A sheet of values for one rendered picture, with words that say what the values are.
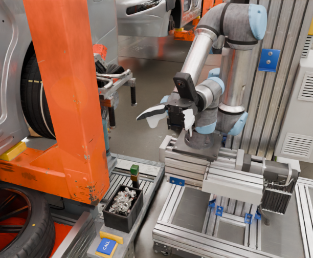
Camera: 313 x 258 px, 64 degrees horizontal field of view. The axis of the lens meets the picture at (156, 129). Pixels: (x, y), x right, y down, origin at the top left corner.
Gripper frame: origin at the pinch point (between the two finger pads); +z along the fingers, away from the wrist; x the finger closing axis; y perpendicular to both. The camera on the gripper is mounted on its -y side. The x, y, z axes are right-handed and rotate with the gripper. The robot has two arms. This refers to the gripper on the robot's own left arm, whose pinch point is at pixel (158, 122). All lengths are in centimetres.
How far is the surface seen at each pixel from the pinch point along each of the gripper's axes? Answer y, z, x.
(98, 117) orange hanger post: 19, -24, 54
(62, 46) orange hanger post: -16, -12, 48
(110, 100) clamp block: 21, -47, 69
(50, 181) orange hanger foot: 52, -4, 79
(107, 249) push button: 71, 2, 37
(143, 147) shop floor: 111, -125, 120
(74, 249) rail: 84, 5, 62
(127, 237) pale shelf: 75, -10, 35
